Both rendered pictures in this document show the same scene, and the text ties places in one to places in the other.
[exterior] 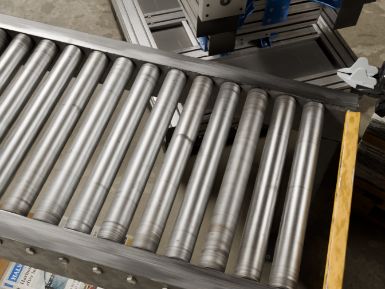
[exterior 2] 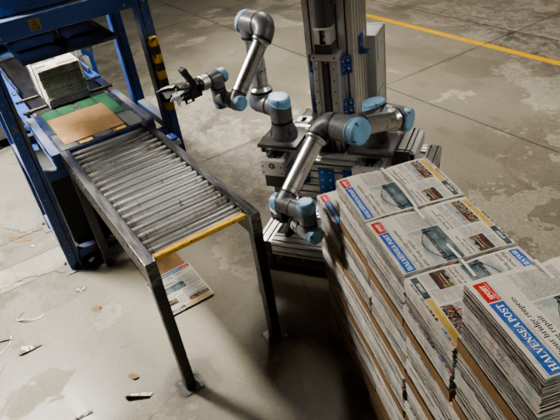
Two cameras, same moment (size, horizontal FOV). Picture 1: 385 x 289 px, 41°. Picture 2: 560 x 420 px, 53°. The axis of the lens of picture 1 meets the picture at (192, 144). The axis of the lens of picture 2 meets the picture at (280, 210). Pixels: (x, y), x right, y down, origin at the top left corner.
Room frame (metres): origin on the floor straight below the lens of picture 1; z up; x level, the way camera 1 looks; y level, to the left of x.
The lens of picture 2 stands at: (-0.47, -1.98, 2.19)
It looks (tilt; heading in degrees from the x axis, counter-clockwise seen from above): 34 degrees down; 49
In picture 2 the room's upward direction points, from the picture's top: 9 degrees counter-clockwise
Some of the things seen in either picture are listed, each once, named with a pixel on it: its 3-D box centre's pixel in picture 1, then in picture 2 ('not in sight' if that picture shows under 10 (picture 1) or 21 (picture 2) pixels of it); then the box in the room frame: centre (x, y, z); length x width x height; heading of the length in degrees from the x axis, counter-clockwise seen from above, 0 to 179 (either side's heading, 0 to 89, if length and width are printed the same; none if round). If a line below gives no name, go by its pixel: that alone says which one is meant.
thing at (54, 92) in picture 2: not in sight; (57, 77); (1.02, 1.90, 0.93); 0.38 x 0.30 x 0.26; 77
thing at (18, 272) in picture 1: (73, 259); (179, 287); (0.69, 0.38, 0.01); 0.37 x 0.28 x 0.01; 77
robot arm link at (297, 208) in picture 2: not in sight; (303, 211); (0.82, -0.62, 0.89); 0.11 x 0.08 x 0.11; 95
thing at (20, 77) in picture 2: not in sight; (47, 81); (1.14, 2.44, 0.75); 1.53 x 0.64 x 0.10; 77
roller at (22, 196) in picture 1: (61, 128); (152, 186); (0.66, 0.28, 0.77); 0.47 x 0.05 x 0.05; 167
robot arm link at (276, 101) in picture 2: not in sight; (278, 107); (1.35, 0.02, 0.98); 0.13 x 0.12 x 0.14; 86
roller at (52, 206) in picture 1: (89, 135); (157, 191); (0.65, 0.22, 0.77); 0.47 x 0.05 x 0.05; 167
